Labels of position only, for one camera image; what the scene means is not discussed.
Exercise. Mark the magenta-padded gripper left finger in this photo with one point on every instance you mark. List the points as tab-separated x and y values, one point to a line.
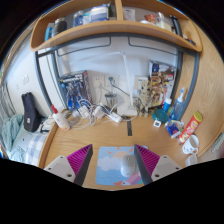
73	163

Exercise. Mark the tan robot figure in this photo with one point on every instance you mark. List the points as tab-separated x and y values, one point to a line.
144	103

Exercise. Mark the white wall switch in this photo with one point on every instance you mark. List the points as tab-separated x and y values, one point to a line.
25	79

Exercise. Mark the white desk lamp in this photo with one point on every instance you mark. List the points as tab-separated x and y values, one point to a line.
126	110

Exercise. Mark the white bottle with red cap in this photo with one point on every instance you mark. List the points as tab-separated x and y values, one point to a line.
61	120

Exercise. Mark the pastel cloud print mouse pad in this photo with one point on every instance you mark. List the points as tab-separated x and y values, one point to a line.
108	166

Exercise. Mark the small white desk clock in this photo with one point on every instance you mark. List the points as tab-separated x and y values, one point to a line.
157	123

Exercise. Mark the teal round container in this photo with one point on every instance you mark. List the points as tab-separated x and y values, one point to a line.
160	115

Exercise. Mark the colourful model kit box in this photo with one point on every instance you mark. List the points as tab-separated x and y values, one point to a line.
162	81

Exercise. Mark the black bag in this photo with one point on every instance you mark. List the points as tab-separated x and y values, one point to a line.
30	113

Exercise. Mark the red chips can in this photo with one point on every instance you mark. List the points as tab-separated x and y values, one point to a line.
190	128

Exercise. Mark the clear plastic cup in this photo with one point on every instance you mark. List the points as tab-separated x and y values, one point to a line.
191	160

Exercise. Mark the blue plaid bedding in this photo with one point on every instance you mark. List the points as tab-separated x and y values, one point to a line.
35	148

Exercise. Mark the blue spray bottle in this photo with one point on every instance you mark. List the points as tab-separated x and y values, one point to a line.
178	110

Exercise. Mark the white power strip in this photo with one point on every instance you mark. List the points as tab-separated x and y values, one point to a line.
114	117

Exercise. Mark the wooden shelf unit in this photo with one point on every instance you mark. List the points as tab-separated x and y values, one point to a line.
113	26

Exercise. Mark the white mug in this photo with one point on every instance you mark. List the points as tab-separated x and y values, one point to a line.
190	145

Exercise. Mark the blue tissue packet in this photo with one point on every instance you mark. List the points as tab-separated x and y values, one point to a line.
173	130

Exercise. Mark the clear glass jar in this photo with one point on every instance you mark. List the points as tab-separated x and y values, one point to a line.
111	100

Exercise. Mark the white charger block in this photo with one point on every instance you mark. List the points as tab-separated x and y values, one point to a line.
84	111

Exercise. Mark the teal blanket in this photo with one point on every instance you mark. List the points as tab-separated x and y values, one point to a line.
10	133

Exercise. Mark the blue model kit box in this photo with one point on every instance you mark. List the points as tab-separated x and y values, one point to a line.
75	90

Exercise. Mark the grey computer mouse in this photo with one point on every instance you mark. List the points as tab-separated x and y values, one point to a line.
127	166

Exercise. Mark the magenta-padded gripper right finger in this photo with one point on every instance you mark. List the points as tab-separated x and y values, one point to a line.
150	163

